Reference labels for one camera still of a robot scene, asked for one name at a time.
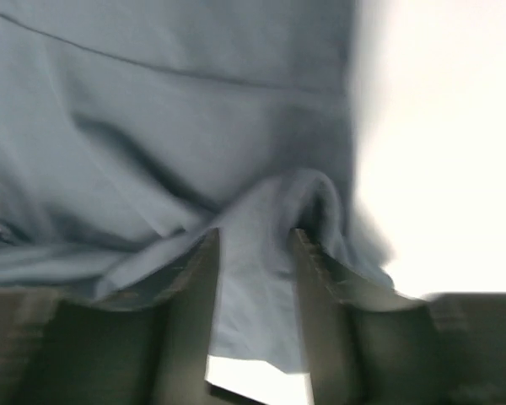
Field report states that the blue-grey t shirt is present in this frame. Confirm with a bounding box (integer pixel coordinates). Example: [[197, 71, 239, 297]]
[[0, 1, 390, 373]]

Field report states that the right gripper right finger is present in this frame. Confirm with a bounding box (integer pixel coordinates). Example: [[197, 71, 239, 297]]
[[293, 229, 506, 404]]

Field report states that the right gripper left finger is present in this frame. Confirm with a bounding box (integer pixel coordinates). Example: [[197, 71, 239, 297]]
[[0, 230, 220, 404]]

